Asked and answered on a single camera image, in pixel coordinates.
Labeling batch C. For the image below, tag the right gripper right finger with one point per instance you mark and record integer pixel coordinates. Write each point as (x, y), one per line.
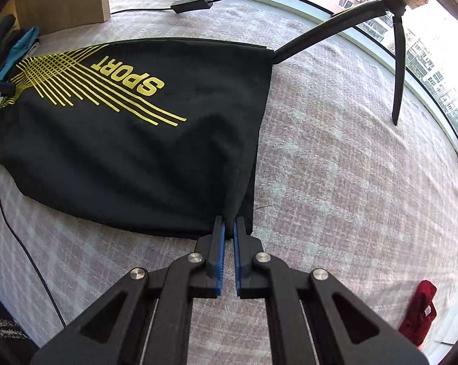
(312, 317)

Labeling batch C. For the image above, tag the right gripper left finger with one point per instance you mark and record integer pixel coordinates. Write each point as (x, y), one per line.
(145, 317)

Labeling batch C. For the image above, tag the black sport shorts yellow stripes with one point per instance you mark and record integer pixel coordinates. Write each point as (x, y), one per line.
(155, 136)

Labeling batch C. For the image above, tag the light blue folded garment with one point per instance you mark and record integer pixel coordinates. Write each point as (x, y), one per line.
(19, 50)

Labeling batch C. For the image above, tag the wooden board panel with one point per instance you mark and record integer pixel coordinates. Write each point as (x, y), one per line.
(54, 15)

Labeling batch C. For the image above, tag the dark red garment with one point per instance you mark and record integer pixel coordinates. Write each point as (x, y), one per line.
(420, 314)

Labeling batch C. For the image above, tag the black white knit sleeve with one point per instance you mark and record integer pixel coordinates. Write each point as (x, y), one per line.
(15, 345)

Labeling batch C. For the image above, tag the black camera tripod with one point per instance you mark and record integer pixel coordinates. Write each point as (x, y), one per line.
(350, 18)

